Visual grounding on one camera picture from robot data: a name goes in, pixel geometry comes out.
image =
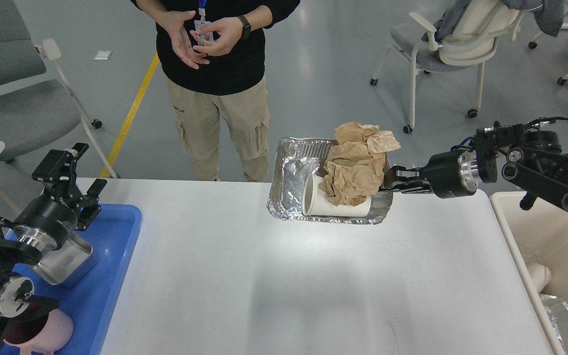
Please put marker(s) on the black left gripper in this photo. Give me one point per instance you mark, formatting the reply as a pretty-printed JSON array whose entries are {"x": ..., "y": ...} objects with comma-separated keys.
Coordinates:
[{"x": 46, "y": 224}]

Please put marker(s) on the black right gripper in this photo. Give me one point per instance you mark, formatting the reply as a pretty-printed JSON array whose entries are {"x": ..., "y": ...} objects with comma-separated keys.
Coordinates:
[{"x": 448, "y": 175}]

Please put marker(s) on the brown paper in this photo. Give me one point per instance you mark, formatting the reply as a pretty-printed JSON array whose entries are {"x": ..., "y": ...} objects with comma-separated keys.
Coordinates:
[{"x": 355, "y": 167}]

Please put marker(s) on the square stainless steel tray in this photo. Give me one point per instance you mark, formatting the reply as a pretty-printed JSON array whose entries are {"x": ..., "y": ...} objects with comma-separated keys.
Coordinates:
[{"x": 68, "y": 265}]

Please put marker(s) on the white paper cup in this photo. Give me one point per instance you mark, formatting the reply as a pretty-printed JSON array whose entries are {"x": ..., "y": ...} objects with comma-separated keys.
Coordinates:
[{"x": 315, "y": 202}]

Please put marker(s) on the aluminium foil tray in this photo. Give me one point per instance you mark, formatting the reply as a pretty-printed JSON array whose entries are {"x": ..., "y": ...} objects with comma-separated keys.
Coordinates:
[{"x": 295, "y": 160}]

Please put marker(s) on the pink plastic mug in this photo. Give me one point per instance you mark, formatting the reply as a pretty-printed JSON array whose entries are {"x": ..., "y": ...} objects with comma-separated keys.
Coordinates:
[{"x": 45, "y": 335}]

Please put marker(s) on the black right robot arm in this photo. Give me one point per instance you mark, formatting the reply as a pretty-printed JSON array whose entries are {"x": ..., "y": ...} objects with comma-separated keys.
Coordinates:
[{"x": 524, "y": 154}]

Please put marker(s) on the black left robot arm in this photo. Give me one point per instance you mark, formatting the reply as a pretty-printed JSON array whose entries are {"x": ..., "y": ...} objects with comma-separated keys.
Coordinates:
[{"x": 18, "y": 301}]

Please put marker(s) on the person's other hand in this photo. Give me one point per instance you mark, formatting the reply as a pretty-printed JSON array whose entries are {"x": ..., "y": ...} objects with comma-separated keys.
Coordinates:
[{"x": 172, "y": 22}]

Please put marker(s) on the person's hand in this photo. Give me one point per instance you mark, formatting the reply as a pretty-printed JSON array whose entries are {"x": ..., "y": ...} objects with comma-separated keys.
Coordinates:
[{"x": 229, "y": 30}]

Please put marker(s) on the left white grey chair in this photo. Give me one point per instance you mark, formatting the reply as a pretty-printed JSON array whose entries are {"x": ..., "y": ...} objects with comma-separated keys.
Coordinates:
[{"x": 38, "y": 114}]

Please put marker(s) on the blue plastic tray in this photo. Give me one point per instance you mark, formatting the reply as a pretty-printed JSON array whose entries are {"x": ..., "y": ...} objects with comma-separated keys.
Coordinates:
[{"x": 90, "y": 302}]

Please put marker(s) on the beige plastic bin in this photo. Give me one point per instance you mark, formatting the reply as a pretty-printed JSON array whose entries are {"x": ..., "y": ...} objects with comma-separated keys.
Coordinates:
[{"x": 539, "y": 235}]

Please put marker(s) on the white grey office chair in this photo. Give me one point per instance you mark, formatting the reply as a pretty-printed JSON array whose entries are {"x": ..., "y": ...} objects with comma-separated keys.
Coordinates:
[{"x": 472, "y": 42}]

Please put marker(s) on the beige roll in bin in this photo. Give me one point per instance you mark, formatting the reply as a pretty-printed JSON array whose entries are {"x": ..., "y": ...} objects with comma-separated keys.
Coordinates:
[{"x": 540, "y": 276}]

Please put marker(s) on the seated person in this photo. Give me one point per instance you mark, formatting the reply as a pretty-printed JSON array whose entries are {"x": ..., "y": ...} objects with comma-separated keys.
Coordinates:
[{"x": 231, "y": 87}]

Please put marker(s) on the grey jacket on chair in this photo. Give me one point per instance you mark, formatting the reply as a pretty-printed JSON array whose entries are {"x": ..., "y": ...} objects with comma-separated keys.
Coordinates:
[{"x": 548, "y": 15}]

